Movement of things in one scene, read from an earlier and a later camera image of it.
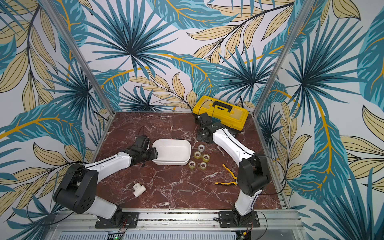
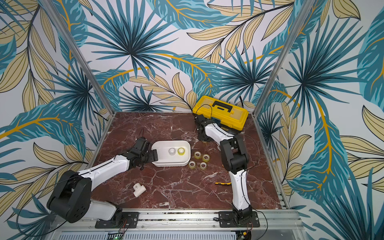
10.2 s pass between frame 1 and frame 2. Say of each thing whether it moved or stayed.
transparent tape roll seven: stayed
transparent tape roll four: stayed
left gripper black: stayed
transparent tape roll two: moved
